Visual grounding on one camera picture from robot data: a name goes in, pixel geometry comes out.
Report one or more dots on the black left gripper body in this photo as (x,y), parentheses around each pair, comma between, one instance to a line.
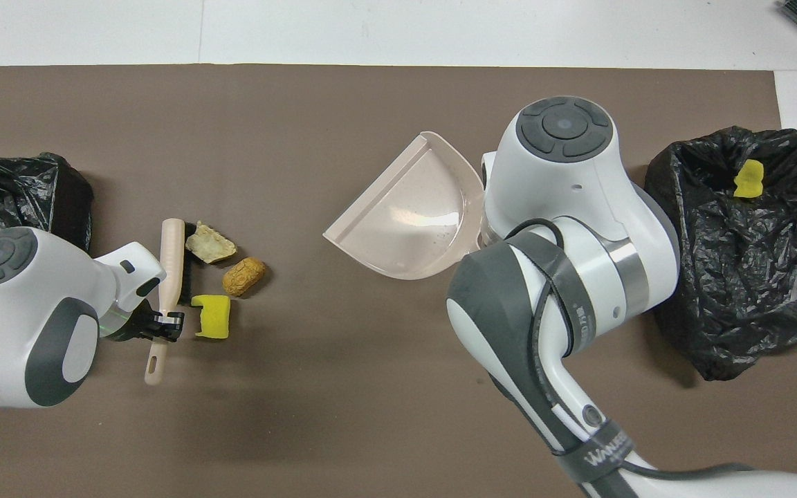
(142,326)

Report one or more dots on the notched yellow sponge piece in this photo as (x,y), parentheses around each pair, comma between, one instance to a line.
(215,318)

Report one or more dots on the beige brush black bristles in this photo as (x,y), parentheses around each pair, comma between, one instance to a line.
(171,263)

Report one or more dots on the brown cracked foam nugget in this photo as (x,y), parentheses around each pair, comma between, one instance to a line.
(243,276)

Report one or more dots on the pale crusty foam chunk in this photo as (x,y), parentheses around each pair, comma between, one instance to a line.
(210,245)

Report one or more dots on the beige plastic dustpan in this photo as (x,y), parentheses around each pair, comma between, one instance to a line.
(405,228)

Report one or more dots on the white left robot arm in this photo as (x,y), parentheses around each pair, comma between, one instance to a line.
(25,311)

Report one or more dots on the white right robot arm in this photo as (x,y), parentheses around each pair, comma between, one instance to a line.
(564,180)

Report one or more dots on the black bag lined bin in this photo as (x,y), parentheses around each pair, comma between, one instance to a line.
(25,187)
(751,277)

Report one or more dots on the brown table mat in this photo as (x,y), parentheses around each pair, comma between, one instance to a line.
(301,415)

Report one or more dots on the small yellow sponge scrap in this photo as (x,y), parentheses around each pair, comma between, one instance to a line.
(748,180)

